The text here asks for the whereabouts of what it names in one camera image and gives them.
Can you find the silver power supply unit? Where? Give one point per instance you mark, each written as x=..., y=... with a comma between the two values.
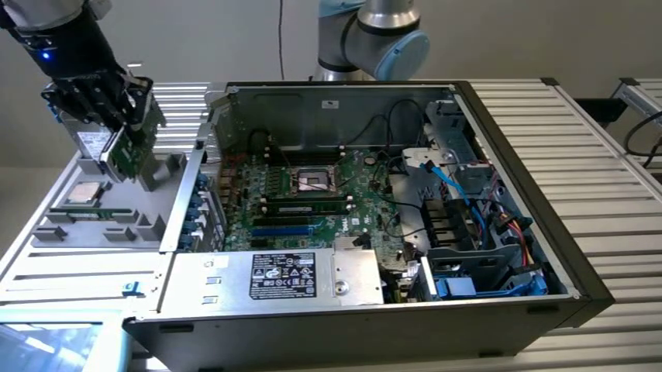
x=232, y=279

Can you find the CPU socket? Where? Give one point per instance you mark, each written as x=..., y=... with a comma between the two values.
x=311, y=180

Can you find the black table end cap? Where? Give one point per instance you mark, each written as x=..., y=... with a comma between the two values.
x=550, y=81

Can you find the open black PC case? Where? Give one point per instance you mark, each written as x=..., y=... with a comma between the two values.
x=362, y=333

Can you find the grey chipset heatsink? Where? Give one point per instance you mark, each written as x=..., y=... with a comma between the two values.
x=354, y=244

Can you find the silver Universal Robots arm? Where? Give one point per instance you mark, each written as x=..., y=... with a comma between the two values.
x=372, y=35

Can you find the grey parts rack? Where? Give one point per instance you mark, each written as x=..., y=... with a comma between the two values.
x=103, y=228

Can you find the metal disk bay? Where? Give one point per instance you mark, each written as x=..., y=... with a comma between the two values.
x=455, y=139

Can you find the green motherboard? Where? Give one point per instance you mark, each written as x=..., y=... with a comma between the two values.
x=331, y=232

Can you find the aluminium side table frame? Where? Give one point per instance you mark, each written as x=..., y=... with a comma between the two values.
x=641, y=97

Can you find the silver hard disk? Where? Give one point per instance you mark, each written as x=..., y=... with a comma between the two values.
x=92, y=145

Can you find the blue drive caddy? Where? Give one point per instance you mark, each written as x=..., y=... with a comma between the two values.
x=458, y=287

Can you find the green RAM stick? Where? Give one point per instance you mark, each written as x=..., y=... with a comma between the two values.
x=89, y=212

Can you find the green GPU card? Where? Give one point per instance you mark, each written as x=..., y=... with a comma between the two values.
x=129, y=159

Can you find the silver CPU chip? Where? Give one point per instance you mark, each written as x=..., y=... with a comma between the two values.
x=83, y=193

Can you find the small blue clip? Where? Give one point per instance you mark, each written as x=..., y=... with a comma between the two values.
x=131, y=288

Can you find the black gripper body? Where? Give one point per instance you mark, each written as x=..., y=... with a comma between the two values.
x=72, y=46

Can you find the black RAM stick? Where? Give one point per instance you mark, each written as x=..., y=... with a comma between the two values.
x=304, y=209

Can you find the black expansion slot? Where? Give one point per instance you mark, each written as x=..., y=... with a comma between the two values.
x=279, y=221

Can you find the blue expansion slot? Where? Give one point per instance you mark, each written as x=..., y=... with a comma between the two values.
x=279, y=231

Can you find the black fan shroud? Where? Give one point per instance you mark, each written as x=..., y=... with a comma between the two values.
x=444, y=224

